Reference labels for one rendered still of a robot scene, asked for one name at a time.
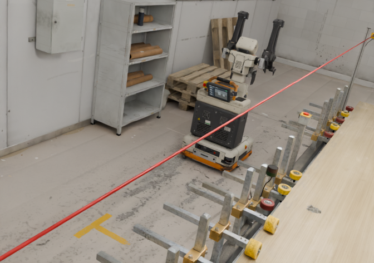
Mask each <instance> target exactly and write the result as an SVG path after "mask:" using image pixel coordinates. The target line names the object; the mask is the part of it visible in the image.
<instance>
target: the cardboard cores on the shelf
mask: <svg viewBox="0 0 374 263"><path fill-rule="evenodd" d="M138 16H139V15H138V14H136V15H134V23H137V22H138ZM152 21H153V16H152V15H146V14H144V21H143V23H144V22H152ZM162 53H163V50H162V49H161V48H160V47H159V46H158V45H156V46H151V44H149V43H148V44H145V43H144V42H141V43H133V44H131V48H130V58H129V59H136V58H142V57H148V56H154V55H157V54H162ZM152 78H153V76H152V74H148V75H144V73H143V71H142V70H141V71H136V72H131V73H128V74H127V82H126V87H129V86H133V85H136V84H138V83H142V82H145V81H148V80H151V79H152Z"/></svg>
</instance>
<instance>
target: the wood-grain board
mask: <svg viewBox="0 0 374 263"><path fill-rule="evenodd" d="M310 205H313V207H315V208H318V209H319V210H321V214H317V213H312V212H311V211H308V210H307V209H306V208H308V207H307V206H310ZM272 216H273V217H276V218H278V219H279V224H278V227H277V229H276V231H275V233H274V234H273V233H271V232H268V231H266V230H264V227H262V229H261V230H260V231H259V233H258V234H257V235H256V237H255V238H254V239H255V240H257V241H259V242H261V243H262V248H261V251H260V253H259V255H258V257H257V258H256V259H254V258H251V257H249V256H247V255H246V254H245V253H244V252H245V251H244V252H243V253H242V255H241V256H240V258H239V259H238V260H237V261H236V263H374V105H372V104H369V103H365V102H361V101H359V103H358V104H357V106H356V107H355V108H354V109H353V111H352V112H351V113H350V114H349V116H348V117H347V118H346V120H345V121H344V122H343V124H342V125H341V126H340V128H339V129H338V130H337V131H336V133H335V134H334V135H333V136H332V138H331V139H330V140H329V142H328V143H327V144H326V145H325V147H324V148H323V150H322V151H321V152H320V153H319V155H318V156H317V157H316V159H315V160H314V161H313V162H312V164H311V165H310V166H309V168H308V169H307V170H306V172H305V173H304V174H303V176H302V177H301V178H300V179H299V181H298V182H297V183H296V185H295V186H294V187H293V188H292V190H291V191H290V193H289V194H288V195H287V196H286V198H285V199H284V200H283V202H282V203H281V204H280V205H279V207H278V208H277V209H276V210H275V212H274V213H273V215H272Z"/></svg>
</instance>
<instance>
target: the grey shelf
mask: <svg viewBox="0 0 374 263"><path fill-rule="evenodd" d="M149 6H150V7H149ZM176 7H177V2H175V1H171V0H101V10H100V23H99V36H98V43H97V56H96V69H95V83H94V90H93V103H92V116H91V125H95V123H94V120H97V121H99V122H102V123H104V124H106V125H109V126H111V127H114V128H117V134H116V135H117V136H120V135H121V127H122V126H125V125H127V124H128V123H131V122H134V121H137V120H140V119H142V118H144V117H147V116H149V115H152V114H154V113H157V112H159V114H158V116H157V117H156V118H160V117H161V116H160V115H161V108H162V103H163V96H164V88H165V81H166V74H167V70H168V63H169V55H170V48H171V40H172V36H173V29H174V22H175V14H176ZM140 8H144V9H145V10H144V14H146V15H152V16H153V21H152V22H144V23H143V26H138V25H137V23H134V15H136V14H139V9H140ZM173 10H174V11H173ZM129 15H130V16H129ZM172 18H173V19H172ZM170 29H171V30H170ZM145 37H146V38H145ZM169 37H170V38H169ZM141 42H144V43H145V44H148V43H149V44H151V46H156V45H158V46H159V47H160V48H161V49H162V50H163V53H162V54H157V55H154V56H148V57H142V58H136V59H129V58H130V48H131V44H133V43H141ZM168 44H169V45H168ZM125 50H126V52H125ZM167 52H168V53H167ZM165 63H166V64H165ZM141 68H142V69H141ZM141 70H142V71H143V73H144V75H148V74H152V76H153V78H152V79H151V80H148V81H145V82H142V83H138V84H136V85H133V86H129V87H126V82H127V74H128V73H131V72H136V71H141ZM164 71H165V72H164ZM122 75H123V77H122ZM163 78H164V80H163ZM121 86H122V87H121ZM162 86H163V87H162ZM161 90H162V91H161ZM138 94H139V95H138ZM160 97H161V99H160ZM137 99H138V100H137ZM159 105H160V106H159Z"/></svg>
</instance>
